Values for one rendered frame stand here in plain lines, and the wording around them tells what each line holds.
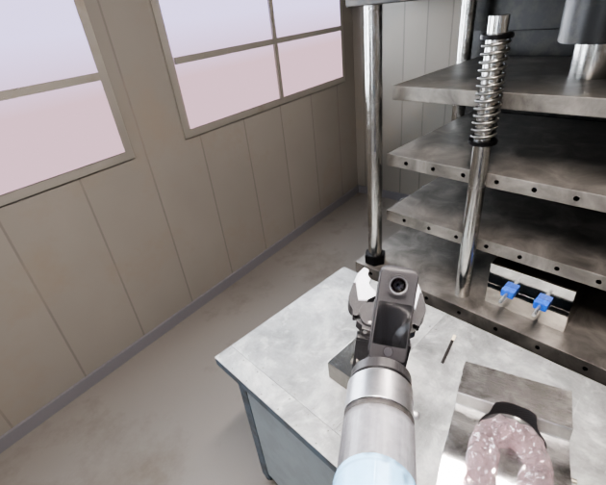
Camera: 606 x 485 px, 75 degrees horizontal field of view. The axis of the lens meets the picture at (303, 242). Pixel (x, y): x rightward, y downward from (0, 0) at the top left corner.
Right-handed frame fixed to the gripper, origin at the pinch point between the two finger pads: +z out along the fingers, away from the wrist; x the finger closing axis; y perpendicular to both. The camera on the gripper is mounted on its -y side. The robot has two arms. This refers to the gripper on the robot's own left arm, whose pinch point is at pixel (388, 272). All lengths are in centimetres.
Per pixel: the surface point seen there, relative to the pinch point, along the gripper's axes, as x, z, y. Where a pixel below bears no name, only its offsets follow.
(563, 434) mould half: 49, 16, 51
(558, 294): 60, 65, 45
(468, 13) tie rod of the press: 26, 156, -31
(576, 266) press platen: 62, 65, 33
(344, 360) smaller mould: -5, 34, 60
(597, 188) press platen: 59, 69, 8
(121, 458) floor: -108, 37, 162
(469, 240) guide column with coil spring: 32, 79, 36
